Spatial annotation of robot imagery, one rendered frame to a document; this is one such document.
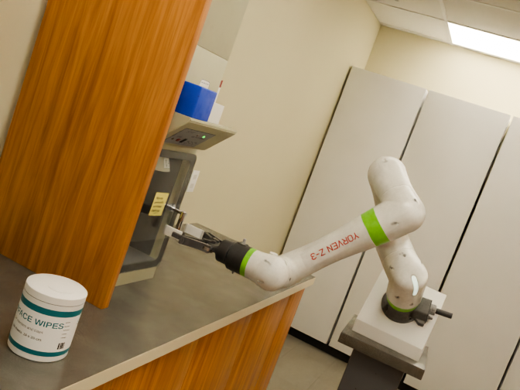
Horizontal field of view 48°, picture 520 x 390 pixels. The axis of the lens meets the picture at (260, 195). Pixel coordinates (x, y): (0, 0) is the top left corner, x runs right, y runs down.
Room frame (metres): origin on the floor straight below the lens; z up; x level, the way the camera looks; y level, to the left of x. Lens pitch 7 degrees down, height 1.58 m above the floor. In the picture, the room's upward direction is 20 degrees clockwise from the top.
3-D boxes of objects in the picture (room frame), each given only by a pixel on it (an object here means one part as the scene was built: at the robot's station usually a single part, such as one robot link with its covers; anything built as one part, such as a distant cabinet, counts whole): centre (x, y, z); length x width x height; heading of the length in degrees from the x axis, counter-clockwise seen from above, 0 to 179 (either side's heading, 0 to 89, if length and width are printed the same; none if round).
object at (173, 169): (1.79, 0.29, 1.19); 0.30 x 0.01 x 0.40; 160
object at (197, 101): (1.69, 0.28, 1.55); 0.10 x 0.10 x 0.09; 70
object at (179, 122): (1.78, 0.25, 1.46); 0.32 x 0.12 x 0.10; 160
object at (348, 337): (2.22, -0.65, 0.92); 0.32 x 0.32 x 0.04; 73
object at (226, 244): (1.82, 0.06, 1.14); 0.09 x 0.08 x 0.07; 70
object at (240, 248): (1.80, -0.01, 1.15); 0.09 x 0.06 x 0.12; 160
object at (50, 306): (1.22, 0.34, 1.01); 0.13 x 0.13 x 0.15
